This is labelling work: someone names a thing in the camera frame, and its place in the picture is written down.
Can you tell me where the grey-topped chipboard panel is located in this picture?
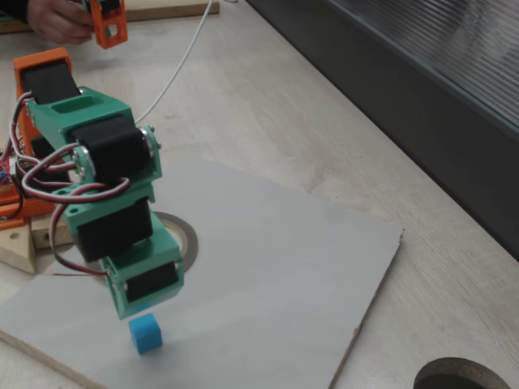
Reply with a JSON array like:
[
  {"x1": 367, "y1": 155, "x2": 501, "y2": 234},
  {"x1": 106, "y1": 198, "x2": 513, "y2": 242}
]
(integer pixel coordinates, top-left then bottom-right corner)
[{"x1": 0, "y1": 156, "x2": 405, "y2": 389}]

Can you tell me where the orange and green leader arm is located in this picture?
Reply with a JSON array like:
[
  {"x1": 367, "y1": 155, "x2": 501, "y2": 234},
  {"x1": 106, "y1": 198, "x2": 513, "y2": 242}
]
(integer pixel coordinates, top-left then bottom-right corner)
[{"x1": 79, "y1": 0, "x2": 129, "y2": 50}]

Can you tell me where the grey ring of tape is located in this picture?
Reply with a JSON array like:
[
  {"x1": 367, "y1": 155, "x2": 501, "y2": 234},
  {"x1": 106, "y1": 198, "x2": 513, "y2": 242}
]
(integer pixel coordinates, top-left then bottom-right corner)
[{"x1": 84, "y1": 210, "x2": 199, "y2": 284}]

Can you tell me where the red controller board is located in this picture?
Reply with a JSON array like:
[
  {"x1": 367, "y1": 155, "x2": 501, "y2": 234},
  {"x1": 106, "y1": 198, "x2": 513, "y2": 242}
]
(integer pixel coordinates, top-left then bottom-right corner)
[{"x1": 0, "y1": 156, "x2": 19, "y2": 191}]

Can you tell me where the white cable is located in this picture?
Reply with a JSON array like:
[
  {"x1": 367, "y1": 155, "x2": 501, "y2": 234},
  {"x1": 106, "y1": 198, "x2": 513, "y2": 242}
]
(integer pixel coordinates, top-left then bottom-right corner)
[{"x1": 135, "y1": 0, "x2": 216, "y2": 125}]

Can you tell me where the flat wooden plank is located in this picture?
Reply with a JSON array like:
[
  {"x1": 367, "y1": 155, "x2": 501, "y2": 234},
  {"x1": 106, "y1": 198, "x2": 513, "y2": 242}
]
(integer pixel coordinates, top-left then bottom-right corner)
[{"x1": 0, "y1": 0, "x2": 220, "y2": 34}]

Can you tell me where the light wooden beam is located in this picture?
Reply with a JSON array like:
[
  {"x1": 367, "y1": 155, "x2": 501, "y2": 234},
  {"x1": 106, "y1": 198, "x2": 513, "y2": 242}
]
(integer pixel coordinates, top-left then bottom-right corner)
[{"x1": 0, "y1": 221, "x2": 36, "y2": 273}]

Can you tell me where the person's hand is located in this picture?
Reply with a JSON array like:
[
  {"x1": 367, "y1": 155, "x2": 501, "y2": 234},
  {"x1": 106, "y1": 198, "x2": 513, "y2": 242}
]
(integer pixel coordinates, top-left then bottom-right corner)
[{"x1": 26, "y1": 0, "x2": 98, "y2": 45}]

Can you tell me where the orange controller board mount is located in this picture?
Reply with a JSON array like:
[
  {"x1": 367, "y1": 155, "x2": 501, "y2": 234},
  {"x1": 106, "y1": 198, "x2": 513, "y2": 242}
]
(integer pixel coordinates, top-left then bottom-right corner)
[{"x1": 0, "y1": 192, "x2": 24, "y2": 231}]

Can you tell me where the fluted glass desk partition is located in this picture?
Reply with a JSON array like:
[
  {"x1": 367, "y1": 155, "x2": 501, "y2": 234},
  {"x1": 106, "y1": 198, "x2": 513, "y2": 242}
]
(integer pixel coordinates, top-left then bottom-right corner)
[{"x1": 247, "y1": 0, "x2": 519, "y2": 263}]

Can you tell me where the blue cube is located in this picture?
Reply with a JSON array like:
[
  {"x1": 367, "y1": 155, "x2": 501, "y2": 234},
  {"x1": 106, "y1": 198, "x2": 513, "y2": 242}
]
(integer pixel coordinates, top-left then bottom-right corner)
[{"x1": 127, "y1": 312, "x2": 163, "y2": 356}]

